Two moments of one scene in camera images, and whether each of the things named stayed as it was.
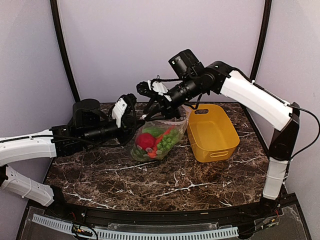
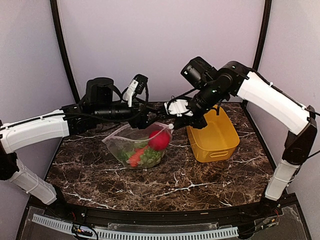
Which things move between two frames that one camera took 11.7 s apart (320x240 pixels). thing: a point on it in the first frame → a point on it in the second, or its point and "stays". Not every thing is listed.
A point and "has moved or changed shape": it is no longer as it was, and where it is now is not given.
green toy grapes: (167, 143) → (150, 157)
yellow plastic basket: (213, 136) stays
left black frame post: (58, 28) stays
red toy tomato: (145, 140) → (159, 140)
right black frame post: (268, 10) stays
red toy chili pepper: (153, 154) → (135, 158)
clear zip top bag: (154, 138) has moved or changed shape
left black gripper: (128, 129) → (142, 122)
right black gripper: (165, 107) → (184, 120)
